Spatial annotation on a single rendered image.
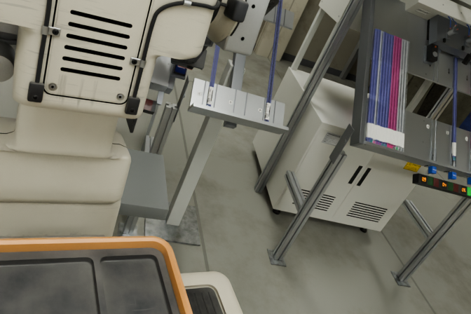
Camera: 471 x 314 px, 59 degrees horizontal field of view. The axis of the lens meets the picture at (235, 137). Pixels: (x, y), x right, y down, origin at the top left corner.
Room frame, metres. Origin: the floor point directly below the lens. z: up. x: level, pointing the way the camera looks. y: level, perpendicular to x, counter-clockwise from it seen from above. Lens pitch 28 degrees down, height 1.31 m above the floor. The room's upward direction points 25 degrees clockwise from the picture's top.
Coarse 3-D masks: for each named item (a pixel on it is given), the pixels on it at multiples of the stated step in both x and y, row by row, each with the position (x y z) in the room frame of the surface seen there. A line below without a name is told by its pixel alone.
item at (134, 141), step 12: (0, 84) 1.34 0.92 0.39; (12, 84) 1.36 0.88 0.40; (0, 96) 1.34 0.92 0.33; (12, 96) 1.36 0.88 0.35; (156, 96) 1.55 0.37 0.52; (0, 108) 1.34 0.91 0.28; (12, 108) 1.36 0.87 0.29; (120, 120) 1.50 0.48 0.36; (144, 120) 1.54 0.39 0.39; (120, 132) 1.51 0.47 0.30; (144, 132) 1.55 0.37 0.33; (132, 144) 1.53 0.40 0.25
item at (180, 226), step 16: (224, 80) 1.43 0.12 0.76; (208, 128) 1.43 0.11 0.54; (208, 144) 1.44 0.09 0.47; (192, 160) 1.42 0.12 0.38; (192, 176) 1.43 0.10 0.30; (176, 192) 1.46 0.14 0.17; (192, 192) 1.44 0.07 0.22; (176, 208) 1.43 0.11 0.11; (192, 208) 1.60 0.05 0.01; (160, 224) 1.41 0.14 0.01; (176, 224) 1.44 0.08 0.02; (192, 224) 1.49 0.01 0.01; (176, 240) 1.36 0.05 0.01; (192, 240) 1.40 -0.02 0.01
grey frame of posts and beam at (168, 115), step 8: (168, 104) 1.29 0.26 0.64; (176, 104) 1.31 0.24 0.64; (168, 112) 1.27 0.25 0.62; (176, 112) 1.28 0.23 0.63; (152, 120) 1.75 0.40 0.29; (160, 120) 1.30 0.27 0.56; (168, 120) 1.28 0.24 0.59; (160, 128) 1.27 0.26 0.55; (168, 128) 1.28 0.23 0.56; (160, 136) 1.27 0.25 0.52; (152, 144) 1.29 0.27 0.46; (160, 144) 1.28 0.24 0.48; (152, 152) 1.27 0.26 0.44; (160, 152) 1.28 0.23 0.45; (128, 216) 1.27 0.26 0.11; (128, 224) 1.27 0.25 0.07; (128, 232) 1.28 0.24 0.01
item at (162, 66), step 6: (156, 60) 1.29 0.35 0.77; (162, 60) 1.30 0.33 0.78; (168, 60) 1.31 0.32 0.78; (156, 66) 1.28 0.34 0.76; (162, 66) 1.29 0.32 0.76; (168, 66) 1.30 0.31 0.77; (156, 72) 1.27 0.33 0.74; (162, 72) 1.28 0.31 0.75; (168, 72) 1.29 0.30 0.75; (156, 78) 1.25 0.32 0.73; (162, 78) 1.26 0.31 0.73; (168, 78) 1.27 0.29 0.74
